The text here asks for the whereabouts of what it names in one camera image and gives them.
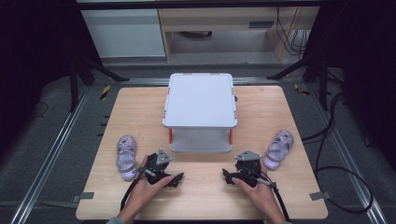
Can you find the wooden desk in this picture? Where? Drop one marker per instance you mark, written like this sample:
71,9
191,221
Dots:
218,18

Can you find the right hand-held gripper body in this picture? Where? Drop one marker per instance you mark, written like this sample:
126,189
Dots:
249,169

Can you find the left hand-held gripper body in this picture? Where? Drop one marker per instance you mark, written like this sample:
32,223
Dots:
156,170

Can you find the purple child sandal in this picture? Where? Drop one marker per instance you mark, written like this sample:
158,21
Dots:
278,150
126,157

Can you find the person's left hand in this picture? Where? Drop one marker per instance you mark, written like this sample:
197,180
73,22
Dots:
141,193

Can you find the grey tape piece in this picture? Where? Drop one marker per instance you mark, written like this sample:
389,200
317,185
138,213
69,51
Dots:
84,196
320,195

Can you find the metal floor rail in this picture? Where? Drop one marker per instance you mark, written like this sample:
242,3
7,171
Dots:
149,81
46,161
348,161

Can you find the person's right hand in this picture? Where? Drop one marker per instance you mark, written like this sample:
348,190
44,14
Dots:
263,196

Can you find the white cabinet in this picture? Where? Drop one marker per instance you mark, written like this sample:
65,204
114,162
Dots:
124,34

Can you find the white two-tier shoe rack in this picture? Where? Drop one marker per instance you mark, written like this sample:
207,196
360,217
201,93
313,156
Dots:
200,102

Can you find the yellow black tape strip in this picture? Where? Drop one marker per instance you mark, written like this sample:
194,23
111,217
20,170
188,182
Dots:
105,92
301,90

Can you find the black metal stand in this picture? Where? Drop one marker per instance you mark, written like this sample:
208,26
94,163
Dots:
74,81
323,77

